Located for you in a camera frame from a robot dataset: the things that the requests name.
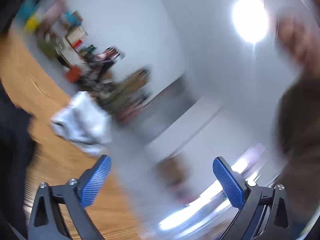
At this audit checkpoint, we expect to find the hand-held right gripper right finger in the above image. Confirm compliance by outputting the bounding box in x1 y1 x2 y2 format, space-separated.
212 156 293 240

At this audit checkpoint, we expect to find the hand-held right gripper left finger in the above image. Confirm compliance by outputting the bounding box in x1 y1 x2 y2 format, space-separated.
27 154 112 240

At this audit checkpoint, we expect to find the black garment with white stripes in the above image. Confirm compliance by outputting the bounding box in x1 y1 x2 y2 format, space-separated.
0 80 38 240

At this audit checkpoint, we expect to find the light grey knit sweater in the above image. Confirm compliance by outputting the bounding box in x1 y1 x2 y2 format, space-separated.
49 91 113 156

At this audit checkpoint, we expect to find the beige suitcase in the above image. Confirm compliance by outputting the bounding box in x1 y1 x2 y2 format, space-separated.
100 67 153 120

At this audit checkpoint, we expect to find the orange paper bag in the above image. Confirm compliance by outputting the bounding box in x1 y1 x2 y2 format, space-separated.
65 66 82 82

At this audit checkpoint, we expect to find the black folding cart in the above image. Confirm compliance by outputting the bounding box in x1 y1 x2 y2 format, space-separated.
85 46 126 80

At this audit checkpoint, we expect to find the green cardboard box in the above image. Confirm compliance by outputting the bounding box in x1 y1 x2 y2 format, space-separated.
37 40 58 58

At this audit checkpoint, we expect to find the white square box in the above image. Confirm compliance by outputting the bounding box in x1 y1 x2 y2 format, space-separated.
66 27 87 46

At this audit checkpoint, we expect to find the yellow bag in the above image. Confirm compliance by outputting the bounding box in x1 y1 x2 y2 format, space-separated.
25 16 41 32

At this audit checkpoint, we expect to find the ceiling light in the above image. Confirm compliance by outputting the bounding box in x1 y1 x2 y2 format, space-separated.
232 0 270 44

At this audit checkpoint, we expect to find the teal suitcase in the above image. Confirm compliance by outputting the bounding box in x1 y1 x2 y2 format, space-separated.
19 0 38 17

